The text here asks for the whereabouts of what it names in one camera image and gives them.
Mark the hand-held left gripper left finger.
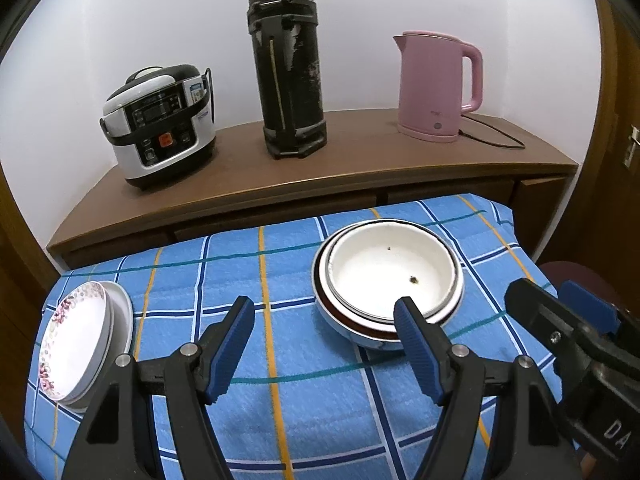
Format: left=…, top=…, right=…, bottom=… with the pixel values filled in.
left=60, top=296, right=256, bottom=480

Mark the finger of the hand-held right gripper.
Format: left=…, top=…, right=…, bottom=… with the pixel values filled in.
left=557, top=279, right=640, bottom=343
left=504, top=279, right=608, bottom=378

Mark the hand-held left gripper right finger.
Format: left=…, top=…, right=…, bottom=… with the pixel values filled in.
left=392, top=296, right=583, bottom=480

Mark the white enamel bowl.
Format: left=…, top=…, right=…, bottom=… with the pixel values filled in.
left=312, top=219, right=467, bottom=335
left=325, top=224, right=464, bottom=329

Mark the floral rim white plate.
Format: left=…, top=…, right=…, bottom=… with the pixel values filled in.
left=39, top=281, right=109, bottom=402

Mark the dark red stool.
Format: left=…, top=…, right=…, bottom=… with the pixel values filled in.
left=537, top=260, right=622, bottom=312

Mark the blue plaid tablecloth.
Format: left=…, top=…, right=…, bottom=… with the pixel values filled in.
left=22, top=192, right=576, bottom=480

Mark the plain white plate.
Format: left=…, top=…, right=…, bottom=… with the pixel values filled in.
left=65, top=280, right=135, bottom=414

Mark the metal door latch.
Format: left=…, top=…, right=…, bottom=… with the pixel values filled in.
left=625, top=127, right=640, bottom=168

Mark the brown wooden cabinet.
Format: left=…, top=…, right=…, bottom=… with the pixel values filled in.
left=46, top=107, right=581, bottom=271

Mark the brown wooden door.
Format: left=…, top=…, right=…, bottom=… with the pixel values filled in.
left=575, top=0, right=640, bottom=281

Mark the white black rice cooker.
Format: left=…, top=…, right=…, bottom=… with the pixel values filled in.
left=100, top=63, right=219, bottom=191

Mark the pink electric kettle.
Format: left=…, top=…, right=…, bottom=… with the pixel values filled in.
left=392, top=31, right=485, bottom=143

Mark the black thermos flask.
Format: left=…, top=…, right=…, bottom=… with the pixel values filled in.
left=246, top=0, right=330, bottom=161

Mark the black kettle power cord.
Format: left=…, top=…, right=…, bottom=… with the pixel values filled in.
left=457, top=112, right=527, bottom=151

